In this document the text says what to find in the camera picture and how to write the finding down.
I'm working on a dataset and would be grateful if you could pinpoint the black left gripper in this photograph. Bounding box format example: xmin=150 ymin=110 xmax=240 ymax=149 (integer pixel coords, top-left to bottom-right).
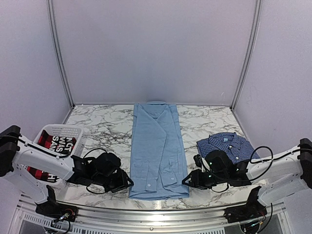
xmin=93 ymin=169 xmax=134 ymax=193

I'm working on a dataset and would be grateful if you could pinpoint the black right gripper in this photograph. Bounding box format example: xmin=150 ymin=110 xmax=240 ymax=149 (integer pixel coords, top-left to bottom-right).
xmin=182 ymin=170 xmax=228 ymax=190

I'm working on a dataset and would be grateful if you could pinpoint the light blue long sleeve shirt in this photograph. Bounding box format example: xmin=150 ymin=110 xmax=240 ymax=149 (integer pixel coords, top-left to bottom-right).
xmin=129 ymin=101 xmax=189 ymax=200

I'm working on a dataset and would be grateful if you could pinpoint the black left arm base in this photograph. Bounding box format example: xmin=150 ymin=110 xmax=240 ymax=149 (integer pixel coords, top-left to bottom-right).
xmin=36 ymin=185 xmax=78 ymax=222

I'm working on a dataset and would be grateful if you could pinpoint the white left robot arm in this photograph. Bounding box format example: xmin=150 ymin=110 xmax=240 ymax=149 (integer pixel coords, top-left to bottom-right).
xmin=0 ymin=124 xmax=134 ymax=217

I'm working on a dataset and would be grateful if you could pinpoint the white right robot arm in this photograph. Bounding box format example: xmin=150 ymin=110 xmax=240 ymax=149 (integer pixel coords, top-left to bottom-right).
xmin=182 ymin=138 xmax=312 ymax=218

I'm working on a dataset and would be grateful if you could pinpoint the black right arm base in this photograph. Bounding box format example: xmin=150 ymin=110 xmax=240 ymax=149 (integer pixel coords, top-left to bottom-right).
xmin=223 ymin=186 xmax=267 ymax=223

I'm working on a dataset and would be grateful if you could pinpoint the blue checked folded shirt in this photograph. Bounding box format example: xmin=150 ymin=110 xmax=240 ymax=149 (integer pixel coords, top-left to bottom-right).
xmin=196 ymin=132 xmax=254 ymax=164

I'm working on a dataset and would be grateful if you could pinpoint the white plastic laundry basket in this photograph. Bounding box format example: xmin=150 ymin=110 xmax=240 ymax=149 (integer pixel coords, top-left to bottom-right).
xmin=14 ymin=124 xmax=85 ymax=190

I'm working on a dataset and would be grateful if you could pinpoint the red black plaid shirt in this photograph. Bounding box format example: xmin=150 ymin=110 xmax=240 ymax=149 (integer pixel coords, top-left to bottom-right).
xmin=27 ymin=130 xmax=77 ymax=187

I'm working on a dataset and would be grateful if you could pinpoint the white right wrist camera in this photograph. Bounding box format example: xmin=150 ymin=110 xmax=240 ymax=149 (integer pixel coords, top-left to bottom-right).
xmin=193 ymin=155 xmax=206 ymax=172

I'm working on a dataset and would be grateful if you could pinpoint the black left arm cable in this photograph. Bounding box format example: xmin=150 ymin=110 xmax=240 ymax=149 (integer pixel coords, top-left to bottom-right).
xmin=56 ymin=148 xmax=109 ymax=161

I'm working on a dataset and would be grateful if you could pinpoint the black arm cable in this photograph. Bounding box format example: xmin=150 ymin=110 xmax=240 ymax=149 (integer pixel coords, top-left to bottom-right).
xmin=248 ymin=145 xmax=275 ymax=171
xmin=56 ymin=148 xmax=109 ymax=161

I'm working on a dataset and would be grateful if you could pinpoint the aluminium front frame rail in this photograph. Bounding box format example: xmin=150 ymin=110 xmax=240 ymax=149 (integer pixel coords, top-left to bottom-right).
xmin=9 ymin=195 xmax=293 ymax=234

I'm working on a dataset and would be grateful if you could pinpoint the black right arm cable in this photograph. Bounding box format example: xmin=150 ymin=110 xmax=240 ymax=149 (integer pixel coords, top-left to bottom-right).
xmin=248 ymin=145 xmax=275 ymax=171

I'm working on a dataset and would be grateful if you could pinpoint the right aluminium corner post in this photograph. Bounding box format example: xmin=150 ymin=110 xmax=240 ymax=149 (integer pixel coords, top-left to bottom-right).
xmin=230 ymin=0 xmax=262 ymax=112

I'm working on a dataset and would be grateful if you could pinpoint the aluminium corner post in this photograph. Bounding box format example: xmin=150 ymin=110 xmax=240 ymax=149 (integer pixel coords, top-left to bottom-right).
xmin=230 ymin=0 xmax=262 ymax=112
xmin=47 ymin=0 xmax=75 ymax=109

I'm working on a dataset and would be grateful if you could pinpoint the left aluminium corner post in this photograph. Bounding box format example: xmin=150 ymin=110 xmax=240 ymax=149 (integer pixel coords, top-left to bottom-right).
xmin=47 ymin=0 xmax=75 ymax=109

